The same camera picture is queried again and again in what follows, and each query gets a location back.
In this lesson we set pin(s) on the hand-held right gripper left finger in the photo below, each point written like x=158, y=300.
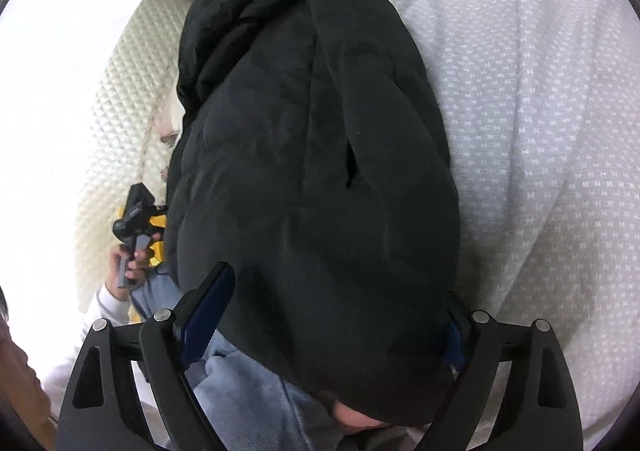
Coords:
x=210, y=313

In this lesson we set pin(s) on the person's face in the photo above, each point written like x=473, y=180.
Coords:
x=17, y=361

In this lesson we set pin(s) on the black puffer jacket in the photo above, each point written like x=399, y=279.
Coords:
x=300, y=156

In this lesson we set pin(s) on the beige pillow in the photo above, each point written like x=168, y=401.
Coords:
x=167, y=131

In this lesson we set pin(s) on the person's leg in grey-blue pants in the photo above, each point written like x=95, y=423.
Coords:
x=250, y=396

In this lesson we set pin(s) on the cream quilted headboard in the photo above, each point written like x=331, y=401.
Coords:
x=125, y=106

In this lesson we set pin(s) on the grey textured bed blanket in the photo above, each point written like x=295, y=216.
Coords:
x=540, y=156

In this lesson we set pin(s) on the person's left forearm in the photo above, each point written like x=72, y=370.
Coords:
x=107, y=303

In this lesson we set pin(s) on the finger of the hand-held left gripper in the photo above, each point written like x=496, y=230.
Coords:
x=139, y=196

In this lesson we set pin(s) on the yellow cloth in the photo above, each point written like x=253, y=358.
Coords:
x=159, y=223

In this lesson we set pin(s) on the person's left hand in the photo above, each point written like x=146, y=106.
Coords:
x=145, y=261

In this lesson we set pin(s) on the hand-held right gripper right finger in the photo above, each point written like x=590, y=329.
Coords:
x=454, y=346

